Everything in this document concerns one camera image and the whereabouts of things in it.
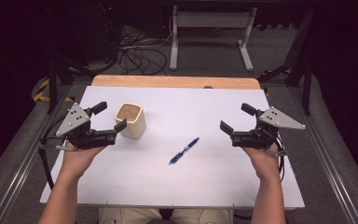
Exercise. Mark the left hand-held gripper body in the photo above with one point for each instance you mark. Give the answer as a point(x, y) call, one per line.
point(74, 119)

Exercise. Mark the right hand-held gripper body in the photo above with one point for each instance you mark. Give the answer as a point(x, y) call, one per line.
point(276, 119)

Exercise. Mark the cream square cup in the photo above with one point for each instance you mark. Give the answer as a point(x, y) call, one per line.
point(133, 126)

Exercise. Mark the blue pen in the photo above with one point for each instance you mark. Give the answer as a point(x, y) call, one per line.
point(183, 151)

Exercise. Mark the person's left hand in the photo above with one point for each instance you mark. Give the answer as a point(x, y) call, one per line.
point(80, 158)

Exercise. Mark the person's right hand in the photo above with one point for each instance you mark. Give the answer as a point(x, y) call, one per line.
point(264, 161)

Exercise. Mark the silver metal clip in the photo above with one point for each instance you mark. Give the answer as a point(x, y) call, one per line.
point(65, 148)
point(276, 152)

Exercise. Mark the black metal stand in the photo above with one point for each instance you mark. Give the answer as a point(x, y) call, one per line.
point(306, 90)
point(52, 87)

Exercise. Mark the yellow and black tape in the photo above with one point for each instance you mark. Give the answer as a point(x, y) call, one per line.
point(40, 90)

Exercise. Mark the wooden table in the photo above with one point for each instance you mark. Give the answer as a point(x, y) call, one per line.
point(167, 81)

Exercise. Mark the person's left leg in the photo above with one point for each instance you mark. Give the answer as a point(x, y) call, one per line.
point(127, 216)

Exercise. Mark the person's leg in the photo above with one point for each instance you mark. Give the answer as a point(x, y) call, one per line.
point(127, 216)
point(202, 216)

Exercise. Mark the person's right leg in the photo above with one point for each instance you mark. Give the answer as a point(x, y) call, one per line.
point(202, 216)

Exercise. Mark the white metal stand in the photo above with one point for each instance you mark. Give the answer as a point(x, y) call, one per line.
point(211, 20)

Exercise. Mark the aluminium rail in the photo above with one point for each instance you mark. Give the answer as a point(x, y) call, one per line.
point(21, 174)
point(329, 168)

